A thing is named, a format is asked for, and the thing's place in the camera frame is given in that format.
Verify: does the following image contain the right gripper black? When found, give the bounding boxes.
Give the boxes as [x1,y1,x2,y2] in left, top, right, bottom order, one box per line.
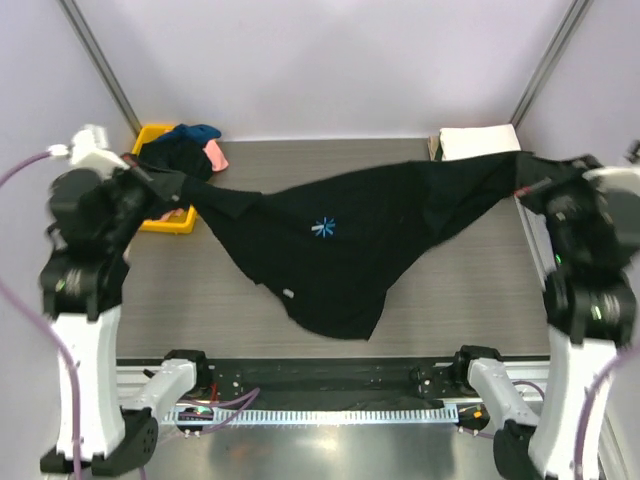
[517,154,616,266]

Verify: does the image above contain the yellow plastic bin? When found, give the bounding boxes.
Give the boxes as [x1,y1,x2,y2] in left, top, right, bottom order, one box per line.
[132,124,197,235]

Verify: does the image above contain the black t shirt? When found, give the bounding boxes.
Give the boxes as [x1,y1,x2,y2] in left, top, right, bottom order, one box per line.
[177,151,544,342]

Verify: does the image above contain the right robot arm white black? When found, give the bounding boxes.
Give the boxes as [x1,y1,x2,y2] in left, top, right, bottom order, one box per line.
[450,152,639,479]

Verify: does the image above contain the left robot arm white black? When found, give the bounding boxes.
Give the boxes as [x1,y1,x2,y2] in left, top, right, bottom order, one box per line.
[40,125,212,479]

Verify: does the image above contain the black shirt in bin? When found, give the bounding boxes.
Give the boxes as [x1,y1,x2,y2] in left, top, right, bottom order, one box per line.
[138,138,214,181]

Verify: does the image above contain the pink shirt in bin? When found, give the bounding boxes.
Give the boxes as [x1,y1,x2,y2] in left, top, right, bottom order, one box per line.
[159,140,230,222]

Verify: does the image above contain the blue shirt in bin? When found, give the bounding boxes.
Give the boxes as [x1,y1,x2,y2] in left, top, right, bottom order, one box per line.
[156,124,222,148]

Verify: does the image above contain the folded white t shirt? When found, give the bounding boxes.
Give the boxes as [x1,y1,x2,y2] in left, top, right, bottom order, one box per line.
[439,124,521,161]

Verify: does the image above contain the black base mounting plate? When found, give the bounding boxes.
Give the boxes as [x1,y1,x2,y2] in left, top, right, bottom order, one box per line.
[209,357,489,431]

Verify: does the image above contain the right aluminium frame post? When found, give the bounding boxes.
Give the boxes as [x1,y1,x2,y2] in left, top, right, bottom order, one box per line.
[510,0,594,129]

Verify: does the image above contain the aluminium frame post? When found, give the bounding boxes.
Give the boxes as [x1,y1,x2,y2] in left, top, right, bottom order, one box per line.
[56,0,142,146]
[510,0,594,129]

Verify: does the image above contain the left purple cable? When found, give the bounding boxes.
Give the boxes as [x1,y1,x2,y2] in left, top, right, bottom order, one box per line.
[0,149,261,480]

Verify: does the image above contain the left aluminium frame post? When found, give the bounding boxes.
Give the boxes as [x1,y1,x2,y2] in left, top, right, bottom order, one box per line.
[56,0,142,146]

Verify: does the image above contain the slotted cable duct strip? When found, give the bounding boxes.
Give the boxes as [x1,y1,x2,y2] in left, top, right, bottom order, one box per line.
[161,404,459,427]

